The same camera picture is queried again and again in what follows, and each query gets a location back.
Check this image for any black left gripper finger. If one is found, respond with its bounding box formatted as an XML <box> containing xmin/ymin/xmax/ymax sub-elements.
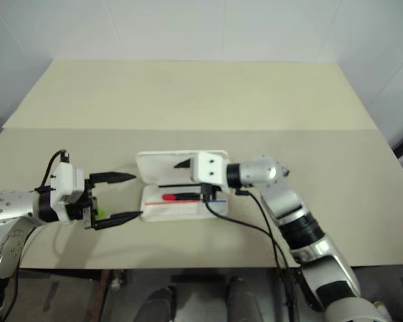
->
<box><xmin>93</xmin><ymin>211</ymin><xmax>144</xmax><ymax>231</ymax></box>
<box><xmin>89</xmin><ymin>171</ymin><xmax>137</xmax><ymax>189</ymax></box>

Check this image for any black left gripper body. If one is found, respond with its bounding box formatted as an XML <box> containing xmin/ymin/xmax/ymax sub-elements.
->
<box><xmin>64</xmin><ymin>177</ymin><xmax>101</xmax><ymax>231</ymax></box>

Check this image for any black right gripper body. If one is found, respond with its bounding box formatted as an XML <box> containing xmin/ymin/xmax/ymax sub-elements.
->
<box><xmin>201</xmin><ymin>182</ymin><xmax>227</xmax><ymax>203</ymax></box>

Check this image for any white open pencil case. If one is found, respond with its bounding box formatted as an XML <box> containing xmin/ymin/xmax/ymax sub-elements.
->
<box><xmin>135</xmin><ymin>150</ymin><xmax>230</xmax><ymax>223</ymax></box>

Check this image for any rusty metal table leg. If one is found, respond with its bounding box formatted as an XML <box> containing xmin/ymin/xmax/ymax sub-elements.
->
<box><xmin>87</xmin><ymin>268</ymin><xmax>114</xmax><ymax>322</ymax></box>

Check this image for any dark rounded shape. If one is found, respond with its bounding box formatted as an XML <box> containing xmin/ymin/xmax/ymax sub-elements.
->
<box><xmin>143</xmin><ymin>284</ymin><xmax>177</xmax><ymax>322</ymax></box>

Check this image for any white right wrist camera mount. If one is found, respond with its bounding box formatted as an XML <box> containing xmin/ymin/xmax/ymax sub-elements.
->
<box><xmin>191</xmin><ymin>152</ymin><xmax>230</xmax><ymax>188</ymax></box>

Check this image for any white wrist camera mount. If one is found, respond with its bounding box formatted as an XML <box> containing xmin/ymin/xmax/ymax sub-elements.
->
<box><xmin>49</xmin><ymin>162</ymin><xmax>85</xmax><ymax>223</ymax></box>
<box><xmin>191</xmin><ymin>152</ymin><xmax>230</xmax><ymax>188</ymax></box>

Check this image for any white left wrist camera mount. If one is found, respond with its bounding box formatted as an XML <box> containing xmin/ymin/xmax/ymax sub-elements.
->
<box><xmin>49</xmin><ymin>162</ymin><xmax>85</xmax><ymax>223</ymax></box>

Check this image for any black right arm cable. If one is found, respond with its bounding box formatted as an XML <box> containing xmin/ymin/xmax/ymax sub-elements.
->
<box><xmin>203</xmin><ymin>191</ymin><xmax>295</xmax><ymax>322</ymax></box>
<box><xmin>234</xmin><ymin>189</ymin><xmax>298</xmax><ymax>322</ymax></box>

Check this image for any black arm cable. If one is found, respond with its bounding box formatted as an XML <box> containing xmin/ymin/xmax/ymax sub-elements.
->
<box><xmin>203</xmin><ymin>191</ymin><xmax>295</xmax><ymax>322</ymax></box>
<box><xmin>234</xmin><ymin>189</ymin><xmax>298</xmax><ymax>322</ymax></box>
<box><xmin>40</xmin><ymin>150</ymin><xmax>71</xmax><ymax>194</ymax></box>

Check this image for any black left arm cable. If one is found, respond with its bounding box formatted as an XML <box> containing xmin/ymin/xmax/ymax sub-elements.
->
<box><xmin>40</xmin><ymin>150</ymin><xmax>71</xmax><ymax>194</ymax></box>

